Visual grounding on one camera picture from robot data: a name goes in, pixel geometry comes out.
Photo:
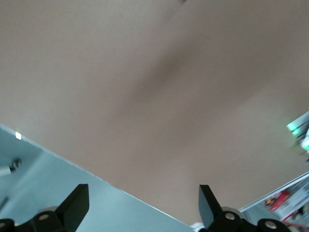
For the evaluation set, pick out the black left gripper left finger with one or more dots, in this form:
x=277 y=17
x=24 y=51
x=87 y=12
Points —
x=72 y=210

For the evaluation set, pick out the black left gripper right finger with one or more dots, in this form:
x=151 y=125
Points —
x=210 y=212

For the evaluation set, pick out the silver metal bolt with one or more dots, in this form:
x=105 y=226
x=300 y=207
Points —
x=15 y=163

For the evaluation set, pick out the small white tag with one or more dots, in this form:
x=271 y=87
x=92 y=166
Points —
x=18 y=135

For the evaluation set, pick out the aluminium frame rail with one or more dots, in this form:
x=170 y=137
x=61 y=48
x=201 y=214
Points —
x=256 y=202

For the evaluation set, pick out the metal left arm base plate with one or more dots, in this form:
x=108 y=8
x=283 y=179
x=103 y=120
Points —
x=295 y=126

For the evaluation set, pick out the brown table cover sheet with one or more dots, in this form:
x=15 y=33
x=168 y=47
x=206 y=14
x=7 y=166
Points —
x=120 y=72

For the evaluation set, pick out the red box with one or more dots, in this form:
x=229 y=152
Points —
x=280 y=201

